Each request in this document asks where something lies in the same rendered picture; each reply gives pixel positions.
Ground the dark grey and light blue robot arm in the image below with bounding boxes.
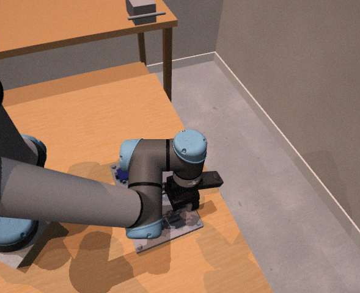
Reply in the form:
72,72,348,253
0,81,224,253

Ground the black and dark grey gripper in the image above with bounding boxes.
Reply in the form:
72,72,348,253
164,175,200,213

